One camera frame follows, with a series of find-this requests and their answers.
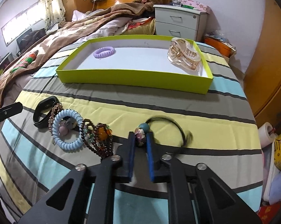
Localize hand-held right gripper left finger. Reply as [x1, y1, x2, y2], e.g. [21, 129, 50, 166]
[20, 132, 137, 224]

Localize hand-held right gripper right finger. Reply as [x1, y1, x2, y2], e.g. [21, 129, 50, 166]
[145, 133, 263, 224]

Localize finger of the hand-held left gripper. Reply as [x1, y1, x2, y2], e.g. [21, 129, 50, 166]
[0, 102, 23, 127]

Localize black hair tie teal bead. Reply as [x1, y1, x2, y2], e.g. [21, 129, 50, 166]
[134, 115, 193, 148]

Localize dark bead bracelet orange stones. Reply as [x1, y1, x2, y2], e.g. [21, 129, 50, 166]
[80, 119, 114, 161]

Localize black wide headband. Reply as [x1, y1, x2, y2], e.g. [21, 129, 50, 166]
[33, 96, 56, 129]

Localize pink ball hair tie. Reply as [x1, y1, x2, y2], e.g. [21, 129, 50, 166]
[58, 119, 76, 136]

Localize blue spiral hair tie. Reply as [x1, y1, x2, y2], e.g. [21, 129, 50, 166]
[52, 109, 84, 151]

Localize green cardboard tray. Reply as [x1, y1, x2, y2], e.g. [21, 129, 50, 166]
[56, 35, 214, 95]

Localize green red striped cushion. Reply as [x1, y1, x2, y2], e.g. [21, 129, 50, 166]
[10, 50, 39, 73]

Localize brown blanket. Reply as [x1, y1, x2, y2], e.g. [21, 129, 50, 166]
[0, 2, 155, 112]

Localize clear hair claw clip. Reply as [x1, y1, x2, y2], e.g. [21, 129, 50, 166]
[167, 37, 201, 71]

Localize white tissue roll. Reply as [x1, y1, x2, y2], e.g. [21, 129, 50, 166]
[258, 122, 275, 148]

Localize spotted curtain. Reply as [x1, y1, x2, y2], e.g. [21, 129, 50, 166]
[38, 0, 66, 26]

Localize yellow pillow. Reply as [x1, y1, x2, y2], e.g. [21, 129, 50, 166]
[124, 17, 156, 36]

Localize orange basin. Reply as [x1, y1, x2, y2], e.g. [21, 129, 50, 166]
[204, 35, 236, 57]

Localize grey nightstand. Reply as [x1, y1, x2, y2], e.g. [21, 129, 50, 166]
[153, 4, 208, 43]

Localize large wooden wardrobe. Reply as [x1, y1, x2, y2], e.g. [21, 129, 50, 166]
[243, 0, 281, 126]

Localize pink floral box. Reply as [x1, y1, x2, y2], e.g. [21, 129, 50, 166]
[185, 0, 211, 13]

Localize purple spiral hair tie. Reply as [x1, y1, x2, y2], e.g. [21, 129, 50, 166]
[93, 47, 116, 59]

